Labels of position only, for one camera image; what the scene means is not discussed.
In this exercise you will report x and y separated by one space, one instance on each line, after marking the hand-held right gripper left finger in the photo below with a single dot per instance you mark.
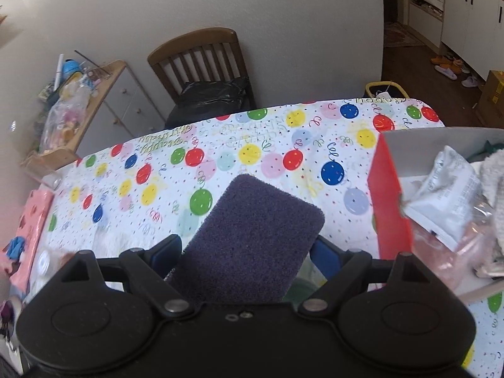
167 250

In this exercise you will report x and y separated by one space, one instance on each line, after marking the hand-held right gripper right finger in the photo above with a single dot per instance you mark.
321 252

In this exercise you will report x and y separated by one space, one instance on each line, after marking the purple and green sponge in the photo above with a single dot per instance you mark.
248 236

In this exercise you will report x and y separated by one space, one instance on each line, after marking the red shoe box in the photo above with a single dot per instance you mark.
388 204

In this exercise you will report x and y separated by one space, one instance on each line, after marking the white foil packet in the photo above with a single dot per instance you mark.
445 193

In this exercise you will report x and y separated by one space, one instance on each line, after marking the pink box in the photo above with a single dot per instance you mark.
33 212

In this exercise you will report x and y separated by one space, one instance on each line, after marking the blue cloth item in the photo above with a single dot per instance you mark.
15 246

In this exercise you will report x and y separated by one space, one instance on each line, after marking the black plastic bag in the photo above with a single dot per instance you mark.
212 94

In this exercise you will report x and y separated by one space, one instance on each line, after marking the clear bag of toys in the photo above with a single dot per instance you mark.
67 118

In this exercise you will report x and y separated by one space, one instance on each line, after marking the yellow basket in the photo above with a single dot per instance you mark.
374 85

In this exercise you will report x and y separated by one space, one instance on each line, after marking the wooden shelf with white drawers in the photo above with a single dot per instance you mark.
114 71

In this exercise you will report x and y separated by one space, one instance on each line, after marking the dark wooden chair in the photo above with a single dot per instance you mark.
197 39

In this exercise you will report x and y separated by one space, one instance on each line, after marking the lilac slippers pair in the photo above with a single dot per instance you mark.
469 81

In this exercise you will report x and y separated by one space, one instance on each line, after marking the orange slippers pair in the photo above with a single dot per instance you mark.
445 62

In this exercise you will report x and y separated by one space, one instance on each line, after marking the patterned rug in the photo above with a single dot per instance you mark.
401 35

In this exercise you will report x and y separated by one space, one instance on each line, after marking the brown cardboard box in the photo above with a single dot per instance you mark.
492 94

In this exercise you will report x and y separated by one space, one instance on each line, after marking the white cabinet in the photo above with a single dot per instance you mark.
476 19

